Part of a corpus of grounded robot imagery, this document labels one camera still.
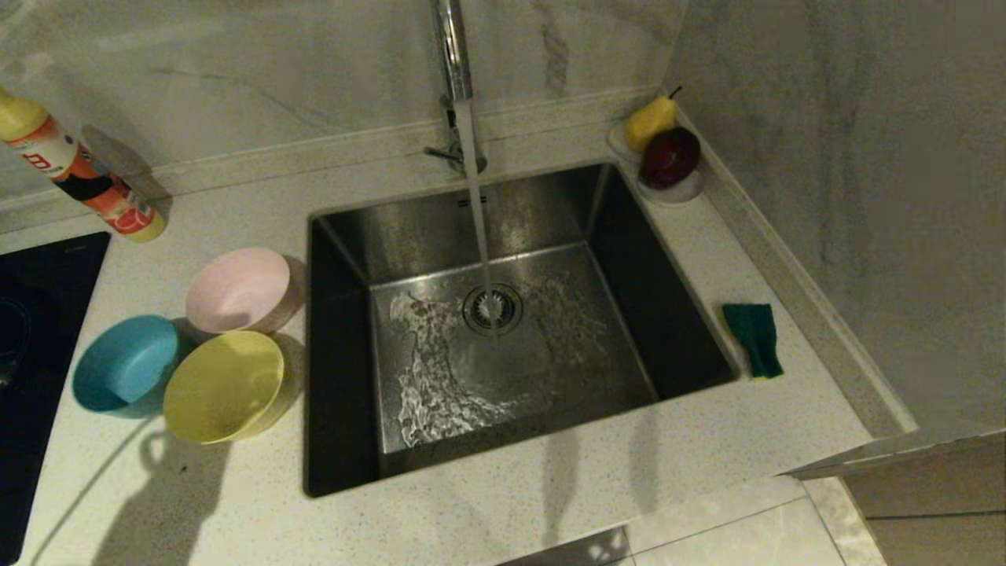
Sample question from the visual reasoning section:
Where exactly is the green and yellow sponge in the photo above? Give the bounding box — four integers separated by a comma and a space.
723, 303, 785, 380

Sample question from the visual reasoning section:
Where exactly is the blue plastic bowl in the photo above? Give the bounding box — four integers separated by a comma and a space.
72, 315, 180, 414

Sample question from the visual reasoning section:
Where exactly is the yellow-capped orange dish soap bottle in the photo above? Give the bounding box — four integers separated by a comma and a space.
0, 86, 167, 243

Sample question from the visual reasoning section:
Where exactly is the stainless steel sink basin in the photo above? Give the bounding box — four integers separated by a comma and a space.
303, 161, 741, 499

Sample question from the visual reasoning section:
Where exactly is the round metal drain strainer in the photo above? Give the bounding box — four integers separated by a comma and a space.
462, 283, 524, 337

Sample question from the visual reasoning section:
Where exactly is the running water stream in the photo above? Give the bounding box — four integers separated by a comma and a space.
454, 98, 501, 339

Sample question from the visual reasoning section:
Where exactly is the small white dish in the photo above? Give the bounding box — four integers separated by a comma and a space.
635, 161, 706, 207
607, 118, 647, 163

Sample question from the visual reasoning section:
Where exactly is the dark red apple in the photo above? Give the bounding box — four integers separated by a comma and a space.
641, 126, 702, 189

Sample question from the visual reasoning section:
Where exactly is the yellow pear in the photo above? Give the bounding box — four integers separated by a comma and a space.
625, 85, 683, 153

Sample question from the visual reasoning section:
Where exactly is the chrome faucet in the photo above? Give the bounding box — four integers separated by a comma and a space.
424, 0, 488, 175

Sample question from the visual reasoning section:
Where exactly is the pink plastic bowl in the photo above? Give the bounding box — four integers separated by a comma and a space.
186, 248, 304, 335

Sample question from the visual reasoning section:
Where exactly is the yellow plastic bowl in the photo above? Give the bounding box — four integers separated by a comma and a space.
163, 331, 293, 445

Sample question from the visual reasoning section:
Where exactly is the black induction cooktop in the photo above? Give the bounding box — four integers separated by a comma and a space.
0, 231, 111, 566

